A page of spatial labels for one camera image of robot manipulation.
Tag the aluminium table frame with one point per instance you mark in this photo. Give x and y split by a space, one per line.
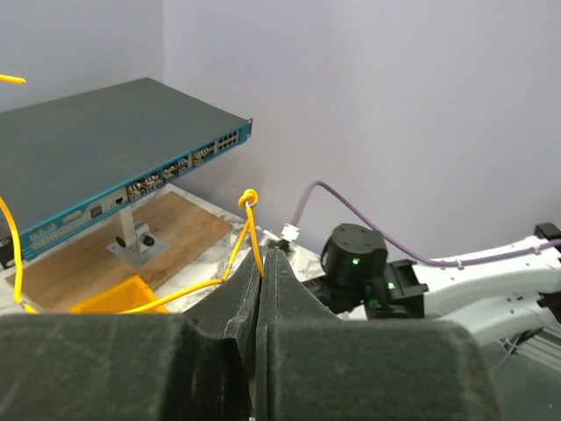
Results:
542 347

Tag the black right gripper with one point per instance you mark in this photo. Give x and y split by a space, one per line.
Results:
353 258

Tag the yellow bin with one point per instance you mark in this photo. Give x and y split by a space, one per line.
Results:
128 294

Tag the wooden base board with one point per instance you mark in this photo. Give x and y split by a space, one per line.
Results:
84 267

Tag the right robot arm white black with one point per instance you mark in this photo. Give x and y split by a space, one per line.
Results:
512 290

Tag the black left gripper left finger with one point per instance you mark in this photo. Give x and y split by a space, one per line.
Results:
195 365

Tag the metal switch stand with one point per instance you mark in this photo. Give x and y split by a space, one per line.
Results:
134 242

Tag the blue network switch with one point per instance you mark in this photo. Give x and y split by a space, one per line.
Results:
68 163

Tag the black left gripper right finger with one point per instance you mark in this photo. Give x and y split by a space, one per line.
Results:
312 365

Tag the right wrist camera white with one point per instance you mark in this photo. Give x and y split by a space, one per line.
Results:
283 241

